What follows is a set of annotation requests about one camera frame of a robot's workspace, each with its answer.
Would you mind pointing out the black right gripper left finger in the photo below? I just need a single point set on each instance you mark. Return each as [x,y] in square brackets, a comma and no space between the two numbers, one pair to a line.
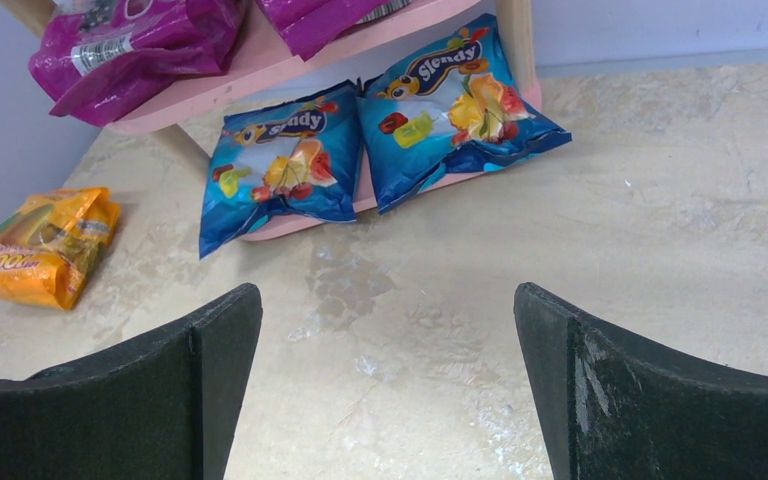
[162,405]

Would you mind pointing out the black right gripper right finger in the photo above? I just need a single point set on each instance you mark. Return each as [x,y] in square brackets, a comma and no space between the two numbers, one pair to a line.
[613,404]

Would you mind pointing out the orange candy bag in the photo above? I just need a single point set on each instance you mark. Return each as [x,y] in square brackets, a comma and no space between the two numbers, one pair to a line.
[52,244]

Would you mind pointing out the blue candy bag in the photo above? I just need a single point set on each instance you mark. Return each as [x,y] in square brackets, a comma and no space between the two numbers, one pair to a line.
[300,157]
[451,107]

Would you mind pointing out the purple candy bag front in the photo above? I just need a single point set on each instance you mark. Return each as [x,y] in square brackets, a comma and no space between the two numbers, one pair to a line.
[100,60]

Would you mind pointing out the purple candy bag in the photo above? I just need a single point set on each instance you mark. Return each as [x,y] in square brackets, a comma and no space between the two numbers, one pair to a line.
[100,60]
[307,26]

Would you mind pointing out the pink three-tier shelf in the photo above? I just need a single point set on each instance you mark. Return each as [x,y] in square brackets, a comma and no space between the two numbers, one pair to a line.
[263,61]

